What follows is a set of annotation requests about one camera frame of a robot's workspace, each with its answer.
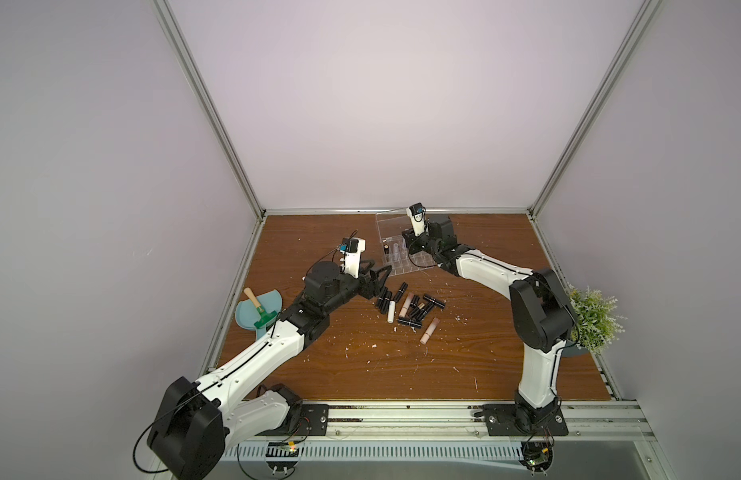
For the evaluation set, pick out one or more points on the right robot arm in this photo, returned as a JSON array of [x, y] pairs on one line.
[[542, 314]]

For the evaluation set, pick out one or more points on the clear acrylic lipstick organizer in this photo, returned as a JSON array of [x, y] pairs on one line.
[[391, 225]]

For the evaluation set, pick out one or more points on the pink lipstick tube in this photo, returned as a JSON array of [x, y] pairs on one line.
[[405, 306], [429, 331]]

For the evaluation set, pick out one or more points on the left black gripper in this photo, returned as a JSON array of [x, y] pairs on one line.
[[369, 289]]

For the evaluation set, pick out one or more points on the black lipstick centre right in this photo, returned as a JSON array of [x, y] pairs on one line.
[[424, 311]]

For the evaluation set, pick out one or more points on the white lipstick tube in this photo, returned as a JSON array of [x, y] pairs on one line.
[[391, 312]]

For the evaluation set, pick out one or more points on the black lipstick top middle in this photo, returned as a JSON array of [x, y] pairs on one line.
[[401, 290]]

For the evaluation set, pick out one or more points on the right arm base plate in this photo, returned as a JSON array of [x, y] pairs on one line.
[[522, 420]]

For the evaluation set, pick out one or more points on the pink lipstick tube upper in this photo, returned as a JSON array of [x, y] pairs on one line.
[[405, 306]]

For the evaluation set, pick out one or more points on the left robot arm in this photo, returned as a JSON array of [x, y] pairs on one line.
[[198, 420]]

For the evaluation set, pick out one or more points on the controller board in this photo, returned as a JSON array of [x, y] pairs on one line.
[[536, 457], [282, 460]]

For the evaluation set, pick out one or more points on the aluminium front rail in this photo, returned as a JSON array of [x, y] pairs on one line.
[[452, 420]]

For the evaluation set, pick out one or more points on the pink lipstick tube lower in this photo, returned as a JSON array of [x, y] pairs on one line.
[[429, 331]]

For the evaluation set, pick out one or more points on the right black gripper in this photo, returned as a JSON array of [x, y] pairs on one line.
[[415, 240]]

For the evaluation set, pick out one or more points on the teal dustpan tray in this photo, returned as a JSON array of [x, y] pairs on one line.
[[257, 312]]

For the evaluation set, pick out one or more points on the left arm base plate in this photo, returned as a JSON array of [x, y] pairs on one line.
[[303, 421]]

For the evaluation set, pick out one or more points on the green rake wooden handle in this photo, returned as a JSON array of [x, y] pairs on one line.
[[265, 315]]

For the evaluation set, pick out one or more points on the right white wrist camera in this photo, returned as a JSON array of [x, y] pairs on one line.
[[416, 214]]

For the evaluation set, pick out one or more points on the green artificial plant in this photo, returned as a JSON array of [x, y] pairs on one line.
[[597, 326]]

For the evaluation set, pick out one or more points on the left controller board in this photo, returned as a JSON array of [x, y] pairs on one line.
[[282, 460]]

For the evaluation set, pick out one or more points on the right controller board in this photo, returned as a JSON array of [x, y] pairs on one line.
[[536, 457]]

